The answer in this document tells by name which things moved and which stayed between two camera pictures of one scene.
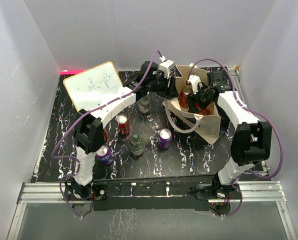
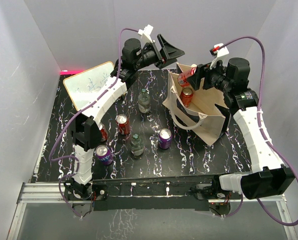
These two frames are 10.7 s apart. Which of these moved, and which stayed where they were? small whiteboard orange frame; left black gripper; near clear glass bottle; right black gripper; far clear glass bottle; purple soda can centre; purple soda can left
Moved: left black gripper; right black gripper
Stayed: purple soda can left; purple soda can centre; far clear glass bottle; small whiteboard orange frame; near clear glass bottle
